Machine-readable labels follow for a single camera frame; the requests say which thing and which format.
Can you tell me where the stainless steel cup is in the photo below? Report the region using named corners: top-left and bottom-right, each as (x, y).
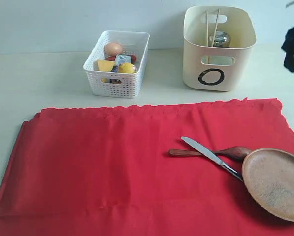
top-left (208, 31), bottom-right (231, 48)

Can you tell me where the white ceramic bowl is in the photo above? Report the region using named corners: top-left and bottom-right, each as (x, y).
top-left (201, 56), bottom-right (234, 66)

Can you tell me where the wooden chopstick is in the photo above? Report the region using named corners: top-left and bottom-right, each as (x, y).
top-left (205, 10), bottom-right (209, 64)
top-left (211, 8), bottom-right (220, 47)

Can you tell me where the brown wooden plate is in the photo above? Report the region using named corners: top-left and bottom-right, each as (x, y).
top-left (242, 148), bottom-right (294, 222)

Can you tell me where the silver table knife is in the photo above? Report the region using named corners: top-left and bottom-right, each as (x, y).
top-left (181, 136), bottom-right (243, 181)

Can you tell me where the yellow lemon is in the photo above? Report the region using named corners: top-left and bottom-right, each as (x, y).
top-left (118, 62), bottom-right (137, 74)

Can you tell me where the blue white milk carton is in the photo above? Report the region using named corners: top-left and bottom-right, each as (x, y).
top-left (111, 54), bottom-right (131, 73)

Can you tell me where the red sausage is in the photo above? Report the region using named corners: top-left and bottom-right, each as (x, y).
top-left (106, 55), bottom-right (137, 63)

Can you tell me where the brown egg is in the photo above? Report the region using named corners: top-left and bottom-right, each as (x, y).
top-left (104, 42), bottom-right (123, 56)

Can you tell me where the yellow cheese wedge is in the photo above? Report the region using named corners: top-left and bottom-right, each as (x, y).
top-left (93, 60), bottom-right (115, 72)

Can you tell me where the cream plastic bin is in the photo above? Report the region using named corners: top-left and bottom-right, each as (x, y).
top-left (183, 6), bottom-right (257, 91)

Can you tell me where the dark wooden spoon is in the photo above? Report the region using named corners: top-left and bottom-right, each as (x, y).
top-left (168, 146), bottom-right (251, 161)

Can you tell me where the white perforated plastic basket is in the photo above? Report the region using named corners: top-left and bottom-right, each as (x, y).
top-left (83, 30), bottom-right (150, 98)

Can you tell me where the red table cloth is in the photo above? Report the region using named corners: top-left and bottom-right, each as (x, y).
top-left (0, 99), bottom-right (294, 236)

